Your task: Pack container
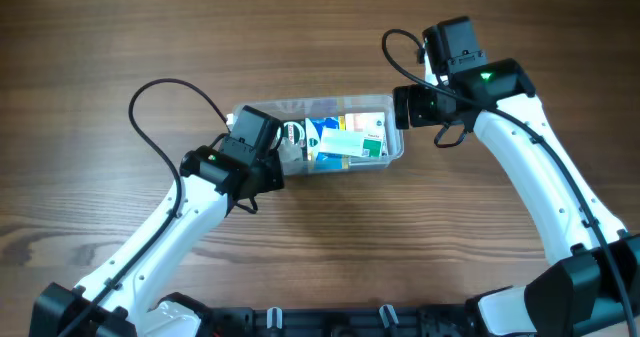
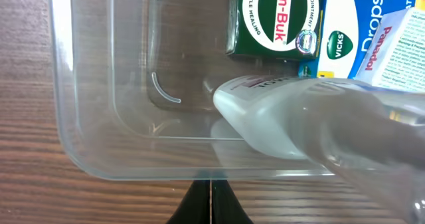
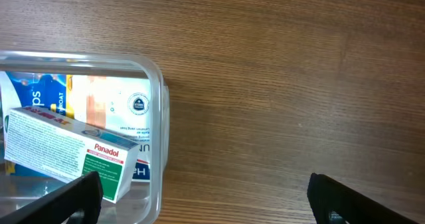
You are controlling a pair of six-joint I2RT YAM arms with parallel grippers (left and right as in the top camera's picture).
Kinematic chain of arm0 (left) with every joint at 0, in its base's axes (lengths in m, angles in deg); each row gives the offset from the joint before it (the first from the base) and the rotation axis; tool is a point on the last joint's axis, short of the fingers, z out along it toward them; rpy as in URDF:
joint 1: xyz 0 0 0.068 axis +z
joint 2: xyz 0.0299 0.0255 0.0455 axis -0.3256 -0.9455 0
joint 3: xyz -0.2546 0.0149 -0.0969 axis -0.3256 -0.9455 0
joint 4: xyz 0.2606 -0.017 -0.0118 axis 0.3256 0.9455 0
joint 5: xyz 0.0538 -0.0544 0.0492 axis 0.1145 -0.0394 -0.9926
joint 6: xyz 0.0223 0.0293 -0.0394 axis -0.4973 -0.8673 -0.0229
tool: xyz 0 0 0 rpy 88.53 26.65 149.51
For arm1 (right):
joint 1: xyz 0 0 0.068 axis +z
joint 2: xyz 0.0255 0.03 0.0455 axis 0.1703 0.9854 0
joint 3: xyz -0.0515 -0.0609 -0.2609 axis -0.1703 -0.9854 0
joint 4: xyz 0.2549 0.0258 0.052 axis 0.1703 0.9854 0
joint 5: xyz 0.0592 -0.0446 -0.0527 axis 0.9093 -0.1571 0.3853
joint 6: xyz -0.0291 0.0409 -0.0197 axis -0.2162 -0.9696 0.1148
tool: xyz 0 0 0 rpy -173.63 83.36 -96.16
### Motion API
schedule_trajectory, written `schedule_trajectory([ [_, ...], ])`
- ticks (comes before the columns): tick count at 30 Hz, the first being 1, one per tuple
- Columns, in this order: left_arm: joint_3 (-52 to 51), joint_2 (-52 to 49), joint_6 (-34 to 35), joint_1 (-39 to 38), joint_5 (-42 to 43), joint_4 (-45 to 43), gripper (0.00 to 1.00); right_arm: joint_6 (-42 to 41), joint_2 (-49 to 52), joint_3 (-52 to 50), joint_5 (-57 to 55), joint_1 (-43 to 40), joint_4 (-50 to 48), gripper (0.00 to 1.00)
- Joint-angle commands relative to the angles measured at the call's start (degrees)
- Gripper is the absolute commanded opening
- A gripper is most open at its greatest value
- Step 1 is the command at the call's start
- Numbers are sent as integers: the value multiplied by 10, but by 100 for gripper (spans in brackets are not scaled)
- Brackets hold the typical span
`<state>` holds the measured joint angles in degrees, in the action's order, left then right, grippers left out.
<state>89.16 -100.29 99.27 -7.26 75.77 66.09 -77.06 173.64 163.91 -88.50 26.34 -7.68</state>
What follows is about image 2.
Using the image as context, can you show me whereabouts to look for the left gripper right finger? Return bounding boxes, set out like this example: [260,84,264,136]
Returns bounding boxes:
[211,180,253,224]

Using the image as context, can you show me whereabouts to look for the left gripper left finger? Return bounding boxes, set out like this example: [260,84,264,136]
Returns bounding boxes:
[167,180,210,224]

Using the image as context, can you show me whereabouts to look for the small white plastic bottle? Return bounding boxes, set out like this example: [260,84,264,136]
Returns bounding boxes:
[213,76,424,223]

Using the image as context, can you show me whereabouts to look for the dark green tape packet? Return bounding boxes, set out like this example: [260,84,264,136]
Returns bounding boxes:
[226,0,323,60]

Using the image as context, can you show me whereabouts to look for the white green medicine box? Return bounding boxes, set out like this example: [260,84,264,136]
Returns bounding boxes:
[355,7,424,92]

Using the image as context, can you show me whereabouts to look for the blue yellow VapoDrops box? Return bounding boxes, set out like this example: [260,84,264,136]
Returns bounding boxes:
[298,0,416,78]

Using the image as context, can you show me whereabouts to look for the clear plastic container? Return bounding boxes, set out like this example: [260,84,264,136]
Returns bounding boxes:
[50,0,333,180]

